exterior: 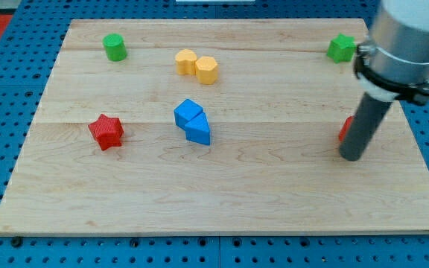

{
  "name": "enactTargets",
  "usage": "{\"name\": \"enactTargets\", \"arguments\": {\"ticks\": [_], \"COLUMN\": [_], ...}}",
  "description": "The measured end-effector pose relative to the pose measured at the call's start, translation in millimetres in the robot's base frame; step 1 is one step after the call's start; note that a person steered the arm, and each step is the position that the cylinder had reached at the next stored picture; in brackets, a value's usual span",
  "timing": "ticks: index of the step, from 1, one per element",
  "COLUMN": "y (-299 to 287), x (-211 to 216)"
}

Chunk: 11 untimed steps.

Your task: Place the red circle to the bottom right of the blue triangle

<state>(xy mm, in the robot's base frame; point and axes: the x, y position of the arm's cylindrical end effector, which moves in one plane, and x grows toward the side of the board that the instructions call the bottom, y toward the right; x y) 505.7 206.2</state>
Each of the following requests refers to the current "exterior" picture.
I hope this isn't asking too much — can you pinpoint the blue triangle block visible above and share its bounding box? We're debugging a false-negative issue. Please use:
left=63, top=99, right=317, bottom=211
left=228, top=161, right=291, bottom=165
left=185, top=112, right=211, bottom=145

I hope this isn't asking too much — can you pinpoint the blue cube block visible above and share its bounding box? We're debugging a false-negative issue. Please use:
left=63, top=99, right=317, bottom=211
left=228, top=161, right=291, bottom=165
left=174, top=99, right=203, bottom=130

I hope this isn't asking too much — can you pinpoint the green cylinder block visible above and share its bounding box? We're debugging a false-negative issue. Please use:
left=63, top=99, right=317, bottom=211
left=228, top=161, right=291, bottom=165
left=102, top=33, right=127, bottom=62

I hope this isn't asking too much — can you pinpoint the wooden board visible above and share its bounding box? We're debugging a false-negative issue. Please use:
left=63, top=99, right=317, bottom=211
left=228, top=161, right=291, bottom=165
left=0, top=19, right=429, bottom=237

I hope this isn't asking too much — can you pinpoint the green star block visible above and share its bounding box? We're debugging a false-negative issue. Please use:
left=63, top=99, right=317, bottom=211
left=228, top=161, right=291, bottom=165
left=326, top=33, right=357, bottom=63

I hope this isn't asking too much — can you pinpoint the black clamp ring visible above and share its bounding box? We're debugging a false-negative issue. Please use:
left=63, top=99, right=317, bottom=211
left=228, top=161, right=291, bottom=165
left=353, top=39, right=429, bottom=106

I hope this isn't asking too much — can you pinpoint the yellow hexagon block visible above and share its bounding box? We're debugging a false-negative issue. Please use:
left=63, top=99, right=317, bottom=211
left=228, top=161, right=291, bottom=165
left=195, top=56, right=218, bottom=85

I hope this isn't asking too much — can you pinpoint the yellow heart block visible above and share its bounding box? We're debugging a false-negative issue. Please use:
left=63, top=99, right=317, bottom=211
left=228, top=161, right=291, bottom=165
left=175, top=49, right=197, bottom=75

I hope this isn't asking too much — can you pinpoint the red star block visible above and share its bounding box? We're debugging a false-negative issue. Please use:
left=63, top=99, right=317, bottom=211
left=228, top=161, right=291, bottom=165
left=88, top=114, right=124, bottom=151

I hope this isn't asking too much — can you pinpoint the red circle block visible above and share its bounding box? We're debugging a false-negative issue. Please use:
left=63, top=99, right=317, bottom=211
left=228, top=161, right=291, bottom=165
left=338, top=116, right=354, bottom=141

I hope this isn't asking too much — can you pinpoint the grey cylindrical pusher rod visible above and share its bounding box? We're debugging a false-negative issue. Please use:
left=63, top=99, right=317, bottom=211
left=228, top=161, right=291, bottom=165
left=339, top=93, right=392, bottom=162

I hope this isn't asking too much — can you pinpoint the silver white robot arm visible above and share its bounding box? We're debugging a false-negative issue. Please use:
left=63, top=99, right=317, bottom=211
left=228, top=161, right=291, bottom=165
left=339, top=0, right=429, bottom=161

